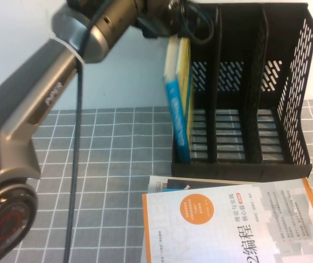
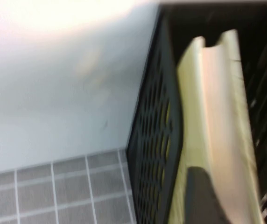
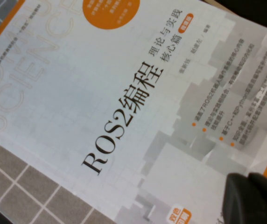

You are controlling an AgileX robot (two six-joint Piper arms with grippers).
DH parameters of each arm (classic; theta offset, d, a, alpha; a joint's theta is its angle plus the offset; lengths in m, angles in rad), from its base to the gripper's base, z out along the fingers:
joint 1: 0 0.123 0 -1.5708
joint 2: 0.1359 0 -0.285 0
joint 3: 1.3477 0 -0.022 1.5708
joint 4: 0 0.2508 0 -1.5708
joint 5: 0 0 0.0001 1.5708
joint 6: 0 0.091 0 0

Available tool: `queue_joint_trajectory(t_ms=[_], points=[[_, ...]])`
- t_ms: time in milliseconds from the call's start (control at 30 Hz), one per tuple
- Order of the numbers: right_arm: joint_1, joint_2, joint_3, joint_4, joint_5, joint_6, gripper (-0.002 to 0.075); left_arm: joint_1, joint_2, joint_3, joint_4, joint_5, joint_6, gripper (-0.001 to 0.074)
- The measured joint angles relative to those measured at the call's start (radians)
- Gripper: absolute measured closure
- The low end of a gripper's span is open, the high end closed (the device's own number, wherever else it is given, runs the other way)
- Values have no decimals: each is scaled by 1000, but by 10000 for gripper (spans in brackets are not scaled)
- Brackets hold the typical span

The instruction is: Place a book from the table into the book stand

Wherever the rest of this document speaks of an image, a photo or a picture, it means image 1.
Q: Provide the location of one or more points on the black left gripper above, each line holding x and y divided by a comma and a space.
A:
156, 24

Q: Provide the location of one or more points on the yellow-green mechanical devices book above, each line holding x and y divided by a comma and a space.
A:
177, 109

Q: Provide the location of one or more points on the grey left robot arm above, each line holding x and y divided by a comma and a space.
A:
36, 93

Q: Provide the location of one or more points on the black plastic book stand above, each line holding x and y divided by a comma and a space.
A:
238, 41

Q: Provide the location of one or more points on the white book with QR code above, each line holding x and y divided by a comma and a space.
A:
159, 184

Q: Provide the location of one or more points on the white book with orange border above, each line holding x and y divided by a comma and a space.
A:
241, 224

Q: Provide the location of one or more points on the grey checked tablecloth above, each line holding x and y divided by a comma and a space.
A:
118, 142

